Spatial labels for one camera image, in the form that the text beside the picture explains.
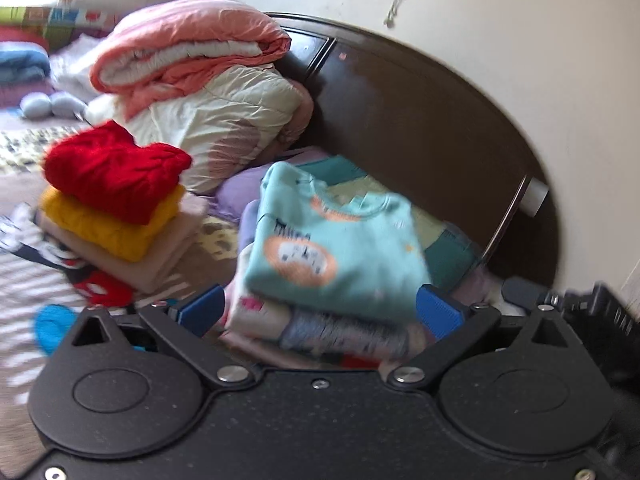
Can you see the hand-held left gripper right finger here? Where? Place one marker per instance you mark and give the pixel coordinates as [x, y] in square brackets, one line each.
[440, 311]

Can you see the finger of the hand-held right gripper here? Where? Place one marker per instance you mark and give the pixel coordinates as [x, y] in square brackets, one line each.
[522, 294]

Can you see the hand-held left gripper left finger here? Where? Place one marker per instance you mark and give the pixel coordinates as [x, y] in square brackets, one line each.
[200, 306]

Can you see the teal lion print sweatshirt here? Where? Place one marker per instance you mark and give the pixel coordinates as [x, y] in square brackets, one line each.
[340, 250]

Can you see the stack of pastel folded clothes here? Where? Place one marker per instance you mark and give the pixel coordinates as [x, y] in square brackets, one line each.
[310, 332]

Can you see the beige folded sweater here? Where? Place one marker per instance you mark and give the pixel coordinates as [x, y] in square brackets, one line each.
[160, 260]

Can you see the white cylinder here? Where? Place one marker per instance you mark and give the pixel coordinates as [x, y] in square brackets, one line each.
[534, 197]

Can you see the yellow knit sweater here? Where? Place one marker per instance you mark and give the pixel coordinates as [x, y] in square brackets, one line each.
[115, 230]

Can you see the plain purple pillow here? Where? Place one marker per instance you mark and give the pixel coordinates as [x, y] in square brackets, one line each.
[240, 195]

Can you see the red knit sweater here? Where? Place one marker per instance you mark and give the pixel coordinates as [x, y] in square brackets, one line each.
[115, 170]

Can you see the cartoon mouse printed blanket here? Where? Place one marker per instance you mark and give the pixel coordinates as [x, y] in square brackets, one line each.
[30, 280]

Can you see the dark wooden headboard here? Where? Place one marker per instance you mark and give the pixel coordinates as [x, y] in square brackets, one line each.
[425, 135]

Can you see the cream quilt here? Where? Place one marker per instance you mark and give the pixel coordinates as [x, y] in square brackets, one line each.
[230, 130]

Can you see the light blue plush toy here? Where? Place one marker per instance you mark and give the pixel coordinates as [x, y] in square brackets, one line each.
[50, 105]

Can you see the pink folded quilt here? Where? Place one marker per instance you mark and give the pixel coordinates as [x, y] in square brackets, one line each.
[190, 45]

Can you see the purple floral pillow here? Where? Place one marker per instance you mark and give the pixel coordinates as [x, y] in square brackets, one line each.
[20, 95]

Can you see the blue folded blanket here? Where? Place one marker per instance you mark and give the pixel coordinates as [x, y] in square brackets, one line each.
[22, 62]

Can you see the colourful picture foam mat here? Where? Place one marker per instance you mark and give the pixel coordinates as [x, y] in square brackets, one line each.
[55, 22]

